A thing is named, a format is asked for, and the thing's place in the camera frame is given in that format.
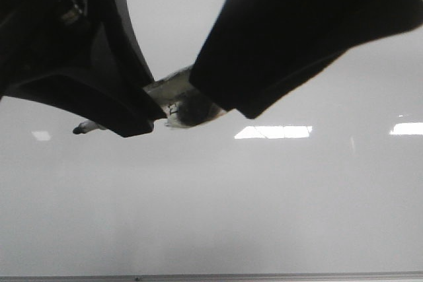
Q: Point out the grey aluminium whiteboard frame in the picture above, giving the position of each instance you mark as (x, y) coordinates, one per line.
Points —
(361, 276)

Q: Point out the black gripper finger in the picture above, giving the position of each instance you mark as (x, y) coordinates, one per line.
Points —
(81, 56)
(260, 50)

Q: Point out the white glossy whiteboard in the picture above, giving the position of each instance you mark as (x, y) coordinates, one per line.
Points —
(329, 179)

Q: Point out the white whiteboard marker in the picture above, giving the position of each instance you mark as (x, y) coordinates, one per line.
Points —
(172, 97)

